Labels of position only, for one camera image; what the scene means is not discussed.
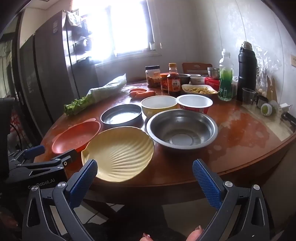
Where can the fruit in foam net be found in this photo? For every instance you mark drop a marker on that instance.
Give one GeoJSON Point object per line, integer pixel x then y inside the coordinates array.
{"type": "Point", "coordinates": [266, 109]}

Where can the large steel basin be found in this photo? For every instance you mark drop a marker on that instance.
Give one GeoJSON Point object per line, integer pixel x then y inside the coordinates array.
{"type": "Point", "coordinates": [182, 129]}

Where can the clear plastic bag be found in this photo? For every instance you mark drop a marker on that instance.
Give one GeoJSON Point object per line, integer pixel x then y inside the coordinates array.
{"type": "Point", "coordinates": [266, 62]}

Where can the wooden chair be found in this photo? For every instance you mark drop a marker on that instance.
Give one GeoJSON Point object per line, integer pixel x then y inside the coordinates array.
{"type": "Point", "coordinates": [196, 67]}

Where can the window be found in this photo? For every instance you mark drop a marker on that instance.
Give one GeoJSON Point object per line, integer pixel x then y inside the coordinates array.
{"type": "Point", "coordinates": [127, 23]}

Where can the dark refrigerator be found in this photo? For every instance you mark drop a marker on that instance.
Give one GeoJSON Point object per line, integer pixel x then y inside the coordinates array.
{"type": "Point", "coordinates": [46, 69]}

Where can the red instant noodle bowl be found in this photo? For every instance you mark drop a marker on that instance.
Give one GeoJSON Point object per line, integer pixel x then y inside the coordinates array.
{"type": "Point", "coordinates": [194, 100]}

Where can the black thermos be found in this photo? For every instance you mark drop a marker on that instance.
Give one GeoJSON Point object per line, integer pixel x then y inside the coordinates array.
{"type": "Point", "coordinates": [247, 69]}

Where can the red tissue box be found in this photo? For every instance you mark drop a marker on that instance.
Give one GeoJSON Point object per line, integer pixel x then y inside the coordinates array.
{"type": "Point", "coordinates": [211, 83]}

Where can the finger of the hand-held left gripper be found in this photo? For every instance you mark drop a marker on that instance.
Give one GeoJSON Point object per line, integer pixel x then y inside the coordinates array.
{"type": "Point", "coordinates": [34, 151]}
{"type": "Point", "coordinates": [60, 162]}

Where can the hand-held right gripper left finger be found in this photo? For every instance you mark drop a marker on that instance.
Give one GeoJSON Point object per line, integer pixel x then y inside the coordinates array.
{"type": "Point", "coordinates": [84, 183]}

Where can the black metal holder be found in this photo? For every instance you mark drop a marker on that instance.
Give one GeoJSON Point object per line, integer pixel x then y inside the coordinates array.
{"type": "Point", "coordinates": [288, 116]}

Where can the wall socket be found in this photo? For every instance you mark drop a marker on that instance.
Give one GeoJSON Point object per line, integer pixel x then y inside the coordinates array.
{"type": "Point", "coordinates": [293, 60]}

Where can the green drink bottle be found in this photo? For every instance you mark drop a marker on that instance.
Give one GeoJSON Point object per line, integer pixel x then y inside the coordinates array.
{"type": "Point", "coordinates": [225, 83]}

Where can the small steel cup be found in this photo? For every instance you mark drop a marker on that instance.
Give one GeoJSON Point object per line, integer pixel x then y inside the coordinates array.
{"type": "Point", "coordinates": [262, 102]}

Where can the white ceramic bowl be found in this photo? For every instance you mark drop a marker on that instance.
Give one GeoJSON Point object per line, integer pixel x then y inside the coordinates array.
{"type": "Point", "coordinates": [197, 80]}

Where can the white charger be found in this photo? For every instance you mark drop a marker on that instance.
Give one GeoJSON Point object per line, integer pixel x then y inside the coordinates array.
{"type": "Point", "coordinates": [284, 107]}

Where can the red chili sauce jar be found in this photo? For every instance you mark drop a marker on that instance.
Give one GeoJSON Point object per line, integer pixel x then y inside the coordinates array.
{"type": "Point", "coordinates": [164, 82]}

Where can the bagged celery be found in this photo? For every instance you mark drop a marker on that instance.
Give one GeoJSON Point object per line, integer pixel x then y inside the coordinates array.
{"type": "Point", "coordinates": [104, 90]}

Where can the brown sauce bottle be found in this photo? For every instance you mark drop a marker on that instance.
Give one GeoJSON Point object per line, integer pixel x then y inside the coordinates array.
{"type": "Point", "coordinates": [174, 84]}

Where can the orange plastic plate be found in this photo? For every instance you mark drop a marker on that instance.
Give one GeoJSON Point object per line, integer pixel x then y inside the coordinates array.
{"type": "Point", "coordinates": [74, 136]}

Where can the glass door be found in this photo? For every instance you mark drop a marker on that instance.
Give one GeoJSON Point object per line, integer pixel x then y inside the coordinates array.
{"type": "Point", "coordinates": [9, 69]}

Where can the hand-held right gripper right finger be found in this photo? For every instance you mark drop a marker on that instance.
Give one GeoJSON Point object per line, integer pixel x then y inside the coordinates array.
{"type": "Point", "coordinates": [207, 185]}

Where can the clear plastic cup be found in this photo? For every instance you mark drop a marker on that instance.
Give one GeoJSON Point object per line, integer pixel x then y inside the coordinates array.
{"type": "Point", "coordinates": [248, 96]}

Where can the shallow steel pan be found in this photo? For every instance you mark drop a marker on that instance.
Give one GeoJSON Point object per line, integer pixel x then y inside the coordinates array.
{"type": "Point", "coordinates": [120, 115]}

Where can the shiny steel bowl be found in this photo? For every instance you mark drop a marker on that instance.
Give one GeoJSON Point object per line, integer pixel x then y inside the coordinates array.
{"type": "Point", "coordinates": [213, 72]}

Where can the long orange carrot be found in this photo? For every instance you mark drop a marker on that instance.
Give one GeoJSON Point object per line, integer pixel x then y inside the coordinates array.
{"type": "Point", "coordinates": [146, 93]}

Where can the white plate of food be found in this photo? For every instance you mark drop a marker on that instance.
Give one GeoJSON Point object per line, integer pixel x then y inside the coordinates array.
{"type": "Point", "coordinates": [198, 90]}

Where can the clear jar with black lid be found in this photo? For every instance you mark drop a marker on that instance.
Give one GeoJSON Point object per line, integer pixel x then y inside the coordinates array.
{"type": "Point", "coordinates": [152, 77]}

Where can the yellow shell-shaped plate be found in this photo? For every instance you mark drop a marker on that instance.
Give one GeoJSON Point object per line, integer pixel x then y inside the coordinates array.
{"type": "Point", "coordinates": [120, 153]}

